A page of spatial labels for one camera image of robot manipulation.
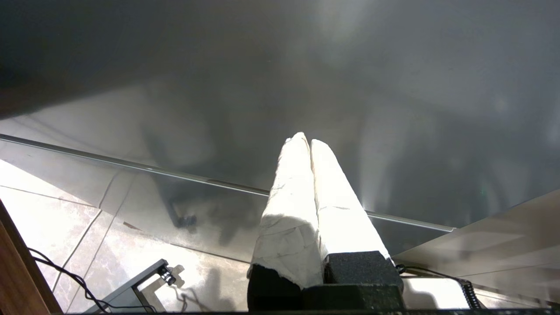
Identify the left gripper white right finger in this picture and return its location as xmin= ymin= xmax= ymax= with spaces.
xmin=303 ymin=139 xmax=405 ymax=312

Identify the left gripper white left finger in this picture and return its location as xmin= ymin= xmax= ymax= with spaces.
xmin=247 ymin=132 xmax=328 ymax=312

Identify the grey metal stand base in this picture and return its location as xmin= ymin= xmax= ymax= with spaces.
xmin=84 ymin=258 xmax=178 ymax=314

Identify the stainless steel appliance door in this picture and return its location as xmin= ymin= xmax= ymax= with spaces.
xmin=0 ymin=0 xmax=560 ymax=263

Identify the brown wooden furniture panel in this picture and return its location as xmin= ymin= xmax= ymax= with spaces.
xmin=0 ymin=199 xmax=63 ymax=314

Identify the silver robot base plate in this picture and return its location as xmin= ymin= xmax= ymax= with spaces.
xmin=402 ymin=276 xmax=472 ymax=309

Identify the coiled black cable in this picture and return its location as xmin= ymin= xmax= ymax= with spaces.
xmin=395 ymin=263 xmax=483 ymax=309

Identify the thin black floor cable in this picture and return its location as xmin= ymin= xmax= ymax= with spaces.
xmin=27 ymin=247 xmax=154 ymax=313

